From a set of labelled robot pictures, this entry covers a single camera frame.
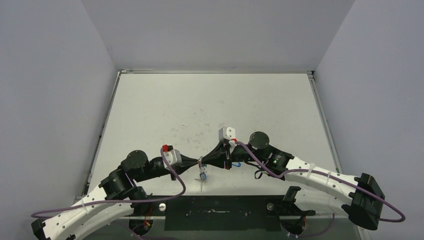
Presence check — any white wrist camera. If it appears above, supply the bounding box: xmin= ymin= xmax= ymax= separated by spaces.
xmin=161 ymin=144 xmax=183 ymax=169
xmin=218 ymin=126 xmax=236 ymax=142

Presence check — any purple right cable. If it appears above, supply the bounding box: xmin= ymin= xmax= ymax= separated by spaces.
xmin=231 ymin=140 xmax=406 ymax=239

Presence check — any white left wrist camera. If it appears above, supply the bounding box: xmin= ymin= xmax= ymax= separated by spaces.
xmin=161 ymin=144 xmax=183 ymax=169

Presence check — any purple cable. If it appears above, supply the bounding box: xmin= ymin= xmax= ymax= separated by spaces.
xmin=30 ymin=147 xmax=187 ymax=240
xmin=231 ymin=140 xmax=406 ymax=239

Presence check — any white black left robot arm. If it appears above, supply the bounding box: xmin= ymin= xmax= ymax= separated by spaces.
xmin=31 ymin=145 xmax=199 ymax=240

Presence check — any silver metal key plate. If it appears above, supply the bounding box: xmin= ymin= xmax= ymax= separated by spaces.
xmin=195 ymin=161 xmax=207 ymax=193

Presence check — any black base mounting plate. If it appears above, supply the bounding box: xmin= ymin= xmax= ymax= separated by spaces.
xmin=128 ymin=195 xmax=316 ymax=234

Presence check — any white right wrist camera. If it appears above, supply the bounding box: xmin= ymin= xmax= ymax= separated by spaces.
xmin=218 ymin=126 xmax=236 ymax=142

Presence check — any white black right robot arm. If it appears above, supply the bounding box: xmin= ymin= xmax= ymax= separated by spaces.
xmin=200 ymin=131 xmax=385 ymax=231

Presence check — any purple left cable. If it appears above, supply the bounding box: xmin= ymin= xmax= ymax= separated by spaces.
xmin=30 ymin=147 xmax=187 ymax=240

